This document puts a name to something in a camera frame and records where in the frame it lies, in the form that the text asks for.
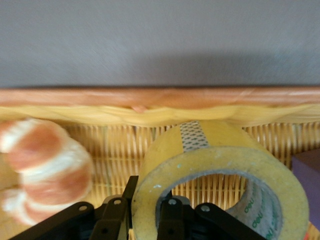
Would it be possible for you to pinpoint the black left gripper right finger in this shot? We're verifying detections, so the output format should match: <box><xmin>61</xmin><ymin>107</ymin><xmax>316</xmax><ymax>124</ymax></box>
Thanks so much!
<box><xmin>156</xmin><ymin>196</ymin><xmax>268</xmax><ymax>240</ymax></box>

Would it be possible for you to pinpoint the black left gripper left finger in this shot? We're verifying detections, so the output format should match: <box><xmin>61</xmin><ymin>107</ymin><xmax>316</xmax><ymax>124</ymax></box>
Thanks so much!
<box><xmin>9</xmin><ymin>176</ymin><xmax>140</xmax><ymax>240</ymax></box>

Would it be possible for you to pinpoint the yellow packing tape roll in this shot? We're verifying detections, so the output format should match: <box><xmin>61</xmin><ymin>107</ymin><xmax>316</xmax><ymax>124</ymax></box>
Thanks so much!
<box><xmin>131</xmin><ymin>120</ymin><xmax>311</xmax><ymax>240</ymax></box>

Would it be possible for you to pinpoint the flat orange wicker basket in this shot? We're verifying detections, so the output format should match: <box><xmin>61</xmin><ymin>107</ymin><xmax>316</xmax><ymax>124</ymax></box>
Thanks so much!
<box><xmin>0</xmin><ymin>86</ymin><xmax>320</xmax><ymax>240</ymax></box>

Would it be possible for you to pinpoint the toy croissant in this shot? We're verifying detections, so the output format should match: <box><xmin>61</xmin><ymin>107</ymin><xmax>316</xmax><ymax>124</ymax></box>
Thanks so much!
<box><xmin>0</xmin><ymin>118</ymin><xmax>93</xmax><ymax>227</ymax></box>

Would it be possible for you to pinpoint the purple foam block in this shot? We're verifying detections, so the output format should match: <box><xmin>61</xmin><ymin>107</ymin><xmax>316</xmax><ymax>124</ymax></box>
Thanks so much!
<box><xmin>291</xmin><ymin>148</ymin><xmax>320</xmax><ymax>232</ymax></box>

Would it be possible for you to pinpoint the table cover sheet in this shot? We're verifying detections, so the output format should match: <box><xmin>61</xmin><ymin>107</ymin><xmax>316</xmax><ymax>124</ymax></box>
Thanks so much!
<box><xmin>0</xmin><ymin>0</ymin><xmax>320</xmax><ymax>91</ymax></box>

